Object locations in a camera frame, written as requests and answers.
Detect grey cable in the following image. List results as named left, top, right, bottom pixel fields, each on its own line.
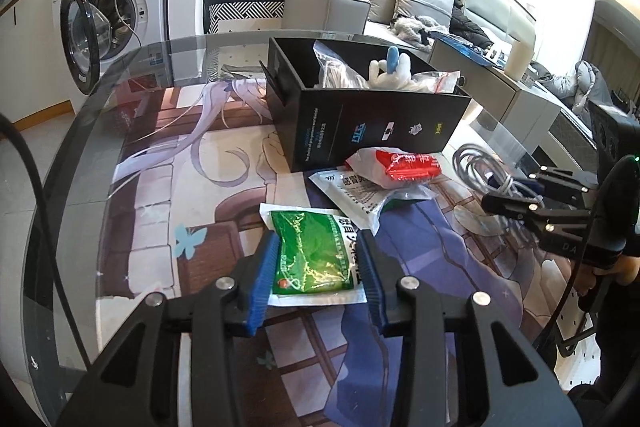
left=451, top=143, right=544, bottom=210

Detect white plush toy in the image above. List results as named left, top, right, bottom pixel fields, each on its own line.
left=368, top=46, right=424, bottom=92

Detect clear zip bag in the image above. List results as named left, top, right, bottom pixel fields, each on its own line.
left=312, top=40, right=369, bottom=90

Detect green snack packet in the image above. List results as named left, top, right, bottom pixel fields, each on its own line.
left=270, top=210, right=358, bottom=295

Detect white printed packet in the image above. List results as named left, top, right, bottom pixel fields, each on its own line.
left=309, top=169, right=435, bottom=235

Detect grey fluffy cloth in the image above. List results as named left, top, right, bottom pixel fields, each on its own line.
left=390, top=15, right=449, bottom=46

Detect right hand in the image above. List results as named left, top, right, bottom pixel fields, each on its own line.
left=572, top=256, right=639, bottom=305

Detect black jacket on sofa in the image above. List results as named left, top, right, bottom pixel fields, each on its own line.
left=449, top=0, right=494, bottom=50

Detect black cardboard box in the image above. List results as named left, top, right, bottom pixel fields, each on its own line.
left=262, top=36, right=471, bottom=171

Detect blue mat on cabinet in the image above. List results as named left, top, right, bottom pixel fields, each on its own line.
left=432, top=32, right=506, bottom=68

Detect black patterned chair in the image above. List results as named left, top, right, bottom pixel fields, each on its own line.
left=203, top=0, right=285, bottom=34

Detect white washing machine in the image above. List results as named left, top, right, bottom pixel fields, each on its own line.
left=52, top=0, right=168, bottom=109

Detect grey sofa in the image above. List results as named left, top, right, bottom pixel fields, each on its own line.
left=282, top=0, right=536, bottom=52

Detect beige side cabinet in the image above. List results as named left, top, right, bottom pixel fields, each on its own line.
left=430, top=40, right=560, bottom=153

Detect red and white packet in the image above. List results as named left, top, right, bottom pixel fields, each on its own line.
left=346, top=147, right=442, bottom=190

